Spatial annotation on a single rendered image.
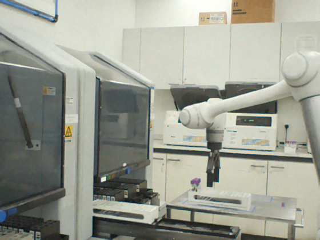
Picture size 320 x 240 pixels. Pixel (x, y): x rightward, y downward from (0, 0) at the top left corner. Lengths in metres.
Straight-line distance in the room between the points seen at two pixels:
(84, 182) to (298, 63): 0.92
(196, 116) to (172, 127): 2.28
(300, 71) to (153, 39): 3.17
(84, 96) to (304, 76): 0.82
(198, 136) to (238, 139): 0.40
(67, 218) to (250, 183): 2.61
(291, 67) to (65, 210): 0.96
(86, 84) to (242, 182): 2.59
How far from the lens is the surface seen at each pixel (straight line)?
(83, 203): 1.59
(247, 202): 1.87
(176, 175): 4.01
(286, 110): 4.42
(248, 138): 3.83
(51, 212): 1.48
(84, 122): 1.54
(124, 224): 1.64
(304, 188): 3.86
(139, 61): 4.44
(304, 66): 1.39
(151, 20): 4.85
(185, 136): 3.94
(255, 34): 4.17
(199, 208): 1.86
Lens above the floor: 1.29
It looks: 2 degrees down
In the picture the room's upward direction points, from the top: 2 degrees clockwise
